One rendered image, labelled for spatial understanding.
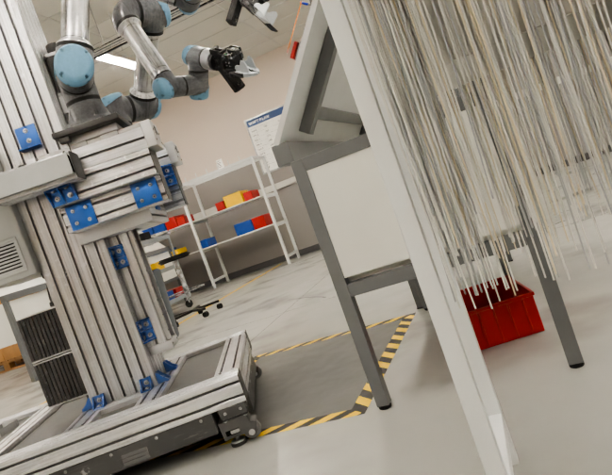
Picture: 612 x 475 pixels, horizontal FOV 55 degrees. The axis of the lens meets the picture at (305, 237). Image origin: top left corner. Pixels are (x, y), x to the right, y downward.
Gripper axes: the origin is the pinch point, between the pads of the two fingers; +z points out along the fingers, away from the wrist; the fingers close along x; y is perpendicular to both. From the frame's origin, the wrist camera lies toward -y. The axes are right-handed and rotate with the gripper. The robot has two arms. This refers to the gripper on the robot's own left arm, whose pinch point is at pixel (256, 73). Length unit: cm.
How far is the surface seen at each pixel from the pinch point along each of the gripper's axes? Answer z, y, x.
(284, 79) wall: -497, -336, 494
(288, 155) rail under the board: 34.7, -7.8, -26.3
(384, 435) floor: 88, -60, -65
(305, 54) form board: 32.5, 16.0, -8.6
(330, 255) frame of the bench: 53, -32, -36
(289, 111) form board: 31.6, 2.6, -19.1
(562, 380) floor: 121, -53, -29
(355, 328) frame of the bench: 65, -51, -44
